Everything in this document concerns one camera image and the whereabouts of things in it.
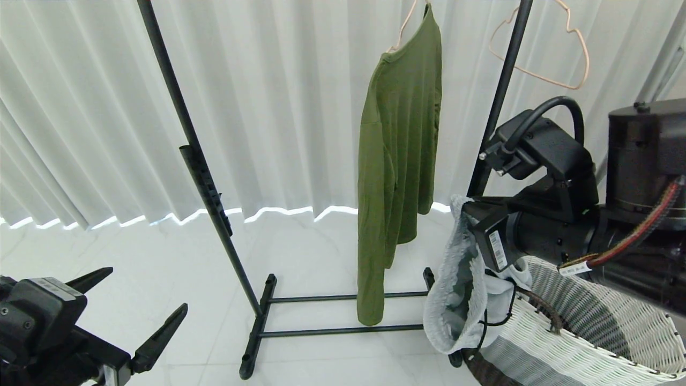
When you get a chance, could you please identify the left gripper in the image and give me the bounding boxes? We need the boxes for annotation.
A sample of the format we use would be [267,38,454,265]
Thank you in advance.
[26,266,189,386]

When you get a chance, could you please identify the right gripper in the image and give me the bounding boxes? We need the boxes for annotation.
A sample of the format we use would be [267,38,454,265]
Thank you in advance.
[463,197,607,273]

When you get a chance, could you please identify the pale grey shorts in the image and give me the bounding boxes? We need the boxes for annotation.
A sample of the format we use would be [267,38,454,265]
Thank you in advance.
[423,194,534,356]

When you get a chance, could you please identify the green long-sleeved shirt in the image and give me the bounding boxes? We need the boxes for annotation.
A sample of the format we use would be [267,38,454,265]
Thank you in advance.
[356,4,444,327]

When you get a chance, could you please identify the pink clothes hanger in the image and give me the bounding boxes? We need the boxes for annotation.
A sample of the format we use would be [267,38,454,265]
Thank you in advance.
[488,0,591,91]
[386,0,433,55]

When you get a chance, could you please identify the white laundry basket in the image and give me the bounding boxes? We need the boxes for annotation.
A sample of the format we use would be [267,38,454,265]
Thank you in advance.
[461,256,686,386]

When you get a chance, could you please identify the black clothes rack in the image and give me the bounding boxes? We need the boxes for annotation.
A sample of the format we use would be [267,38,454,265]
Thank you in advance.
[136,0,534,381]

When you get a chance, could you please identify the white curtain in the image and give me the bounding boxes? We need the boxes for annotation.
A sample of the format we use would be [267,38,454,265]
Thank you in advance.
[0,0,686,232]

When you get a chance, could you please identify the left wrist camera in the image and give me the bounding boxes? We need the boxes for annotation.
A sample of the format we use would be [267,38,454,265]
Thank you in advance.
[0,276,88,352]

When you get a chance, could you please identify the black cable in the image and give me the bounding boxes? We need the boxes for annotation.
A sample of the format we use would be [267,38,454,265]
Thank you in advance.
[503,96,585,154]

